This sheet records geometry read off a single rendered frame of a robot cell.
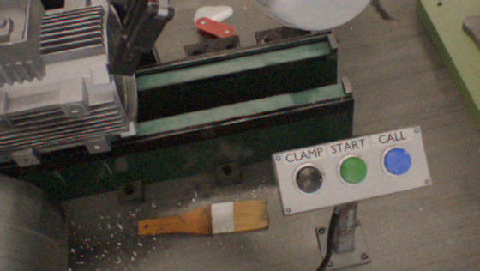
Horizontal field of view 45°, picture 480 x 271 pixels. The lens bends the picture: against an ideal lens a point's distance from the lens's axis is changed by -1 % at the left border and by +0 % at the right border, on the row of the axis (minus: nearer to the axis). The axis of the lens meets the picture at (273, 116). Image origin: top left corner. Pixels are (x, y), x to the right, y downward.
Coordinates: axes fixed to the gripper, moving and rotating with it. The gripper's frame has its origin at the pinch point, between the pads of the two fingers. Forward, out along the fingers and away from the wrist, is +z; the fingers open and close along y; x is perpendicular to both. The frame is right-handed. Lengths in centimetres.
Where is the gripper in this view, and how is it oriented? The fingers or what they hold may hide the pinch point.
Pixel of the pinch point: (127, 52)
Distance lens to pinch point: 74.7
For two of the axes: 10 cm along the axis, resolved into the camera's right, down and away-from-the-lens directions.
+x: 8.9, 1.1, 4.5
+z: -4.3, 5.9, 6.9
